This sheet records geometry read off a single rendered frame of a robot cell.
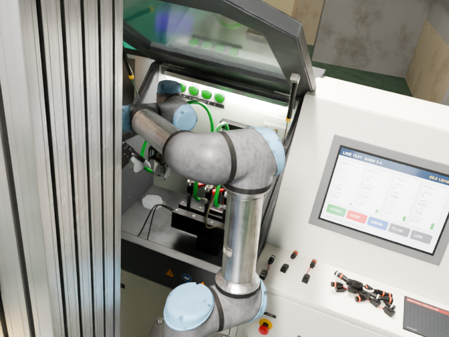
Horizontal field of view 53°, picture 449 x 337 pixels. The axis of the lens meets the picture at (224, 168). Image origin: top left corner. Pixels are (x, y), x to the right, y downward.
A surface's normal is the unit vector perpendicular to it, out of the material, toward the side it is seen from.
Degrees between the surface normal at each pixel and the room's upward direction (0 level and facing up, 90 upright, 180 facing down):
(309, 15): 90
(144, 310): 90
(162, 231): 0
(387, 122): 76
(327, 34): 90
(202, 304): 8
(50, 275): 90
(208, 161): 67
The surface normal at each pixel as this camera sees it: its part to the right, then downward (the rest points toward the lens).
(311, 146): -0.32, 0.23
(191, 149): -0.40, -0.31
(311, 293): 0.12, -0.84
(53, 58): 0.97, 0.21
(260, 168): 0.45, 0.40
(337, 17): -0.20, 0.49
